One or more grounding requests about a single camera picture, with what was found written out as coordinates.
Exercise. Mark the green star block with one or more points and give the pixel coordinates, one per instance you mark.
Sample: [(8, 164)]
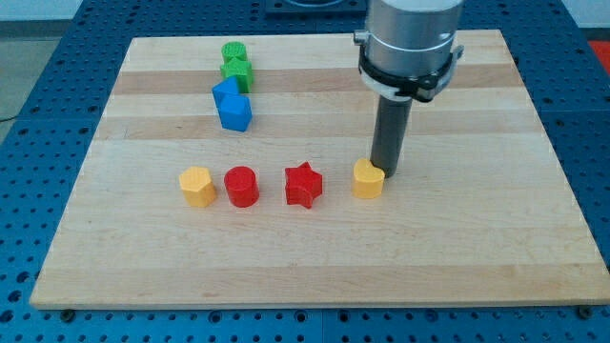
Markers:
[(242, 70)]

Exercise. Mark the green cylinder block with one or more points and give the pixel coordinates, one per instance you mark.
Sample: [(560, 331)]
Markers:
[(234, 50)]

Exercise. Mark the yellow heart block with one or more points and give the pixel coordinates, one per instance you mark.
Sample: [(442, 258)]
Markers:
[(368, 180)]

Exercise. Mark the blue pentagon block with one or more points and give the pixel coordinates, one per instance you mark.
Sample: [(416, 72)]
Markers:
[(235, 112)]

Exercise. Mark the blue cube block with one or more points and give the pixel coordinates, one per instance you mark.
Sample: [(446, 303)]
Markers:
[(228, 86)]

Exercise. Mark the red star block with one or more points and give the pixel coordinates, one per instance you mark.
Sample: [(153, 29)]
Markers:
[(303, 185)]

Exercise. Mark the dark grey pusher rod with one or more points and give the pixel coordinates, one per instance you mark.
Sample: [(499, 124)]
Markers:
[(391, 124)]

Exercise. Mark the yellow hexagon block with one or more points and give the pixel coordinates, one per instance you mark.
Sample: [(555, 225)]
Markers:
[(197, 186)]

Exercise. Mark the red cylinder block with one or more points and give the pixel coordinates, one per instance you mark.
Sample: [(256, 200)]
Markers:
[(241, 186)]

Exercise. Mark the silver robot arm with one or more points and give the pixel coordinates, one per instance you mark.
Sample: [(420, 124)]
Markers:
[(406, 49)]

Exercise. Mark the light wooden board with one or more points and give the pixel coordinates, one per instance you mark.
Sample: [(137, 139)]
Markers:
[(478, 214)]

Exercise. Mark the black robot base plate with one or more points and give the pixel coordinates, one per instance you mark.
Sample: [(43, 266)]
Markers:
[(314, 7)]

